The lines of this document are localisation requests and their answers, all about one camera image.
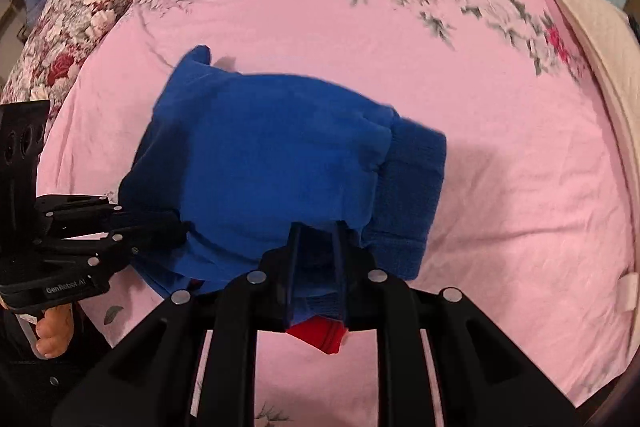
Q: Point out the blue and red pants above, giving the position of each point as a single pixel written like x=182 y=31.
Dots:
x=280 y=187

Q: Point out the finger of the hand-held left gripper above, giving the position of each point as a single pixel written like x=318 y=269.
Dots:
x=145 y=218
x=150 y=243

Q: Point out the cream quilted pillow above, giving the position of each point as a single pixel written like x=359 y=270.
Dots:
x=610 y=57

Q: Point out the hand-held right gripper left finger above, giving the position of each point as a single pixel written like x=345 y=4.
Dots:
x=295 y=267

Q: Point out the person's dark clothing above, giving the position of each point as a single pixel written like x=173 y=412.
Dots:
x=45 y=397

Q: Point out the red floral rolled quilt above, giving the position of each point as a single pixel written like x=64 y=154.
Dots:
x=80 y=12

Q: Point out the person's left hand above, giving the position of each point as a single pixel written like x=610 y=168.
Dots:
x=55 y=332

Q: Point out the pink floral bedsheet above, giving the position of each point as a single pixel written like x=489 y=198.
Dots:
x=500 y=157

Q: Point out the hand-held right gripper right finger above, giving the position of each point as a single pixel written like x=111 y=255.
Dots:
x=341 y=267

